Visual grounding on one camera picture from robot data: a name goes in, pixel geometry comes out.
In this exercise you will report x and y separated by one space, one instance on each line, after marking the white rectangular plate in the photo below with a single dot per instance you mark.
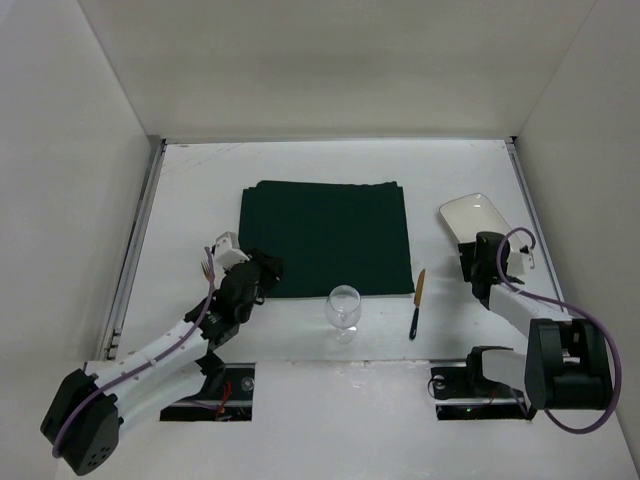
468 215

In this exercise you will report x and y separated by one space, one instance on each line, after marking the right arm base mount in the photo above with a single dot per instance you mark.
463 393

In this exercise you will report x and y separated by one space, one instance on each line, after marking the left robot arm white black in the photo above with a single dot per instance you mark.
91 412

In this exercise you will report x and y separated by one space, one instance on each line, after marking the gold knife black handle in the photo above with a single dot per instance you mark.
417 302

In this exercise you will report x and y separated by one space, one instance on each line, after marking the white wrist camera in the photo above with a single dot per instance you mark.
520 260
229 247

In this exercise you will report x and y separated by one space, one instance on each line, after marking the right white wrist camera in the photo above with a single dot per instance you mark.
520 260

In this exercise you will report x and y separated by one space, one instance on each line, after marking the aluminium table rail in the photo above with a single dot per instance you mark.
537 230
115 319

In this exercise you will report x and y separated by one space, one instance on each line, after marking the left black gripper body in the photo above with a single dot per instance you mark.
263 270

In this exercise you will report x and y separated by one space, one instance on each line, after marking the clear wine glass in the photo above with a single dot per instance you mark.
343 312

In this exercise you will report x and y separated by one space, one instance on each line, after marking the dark green cloth napkin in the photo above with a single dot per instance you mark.
329 235

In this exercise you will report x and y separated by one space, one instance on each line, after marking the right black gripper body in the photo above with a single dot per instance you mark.
470 256

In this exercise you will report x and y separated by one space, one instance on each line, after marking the left aluminium table rail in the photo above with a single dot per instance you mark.
115 319

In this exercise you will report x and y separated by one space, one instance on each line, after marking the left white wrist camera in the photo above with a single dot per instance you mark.
229 247

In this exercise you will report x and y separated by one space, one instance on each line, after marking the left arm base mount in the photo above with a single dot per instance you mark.
226 394

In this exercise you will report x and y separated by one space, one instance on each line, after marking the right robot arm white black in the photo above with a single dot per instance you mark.
565 365

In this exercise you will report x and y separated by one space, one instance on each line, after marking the right aluminium table rail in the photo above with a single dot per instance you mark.
537 230

